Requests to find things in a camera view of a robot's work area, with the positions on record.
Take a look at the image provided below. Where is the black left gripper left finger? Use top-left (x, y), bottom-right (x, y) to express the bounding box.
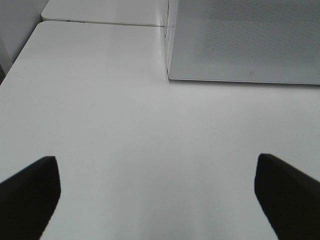
top-left (0, 156), bottom-right (61, 240)

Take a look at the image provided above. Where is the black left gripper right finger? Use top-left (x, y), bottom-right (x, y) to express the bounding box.
top-left (254, 153), bottom-right (320, 240)

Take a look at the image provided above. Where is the white microwave door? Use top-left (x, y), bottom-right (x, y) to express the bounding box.
top-left (169, 0), bottom-right (320, 85)

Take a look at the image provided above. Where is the white microwave oven body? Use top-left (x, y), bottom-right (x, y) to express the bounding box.
top-left (162, 0), bottom-right (179, 79)

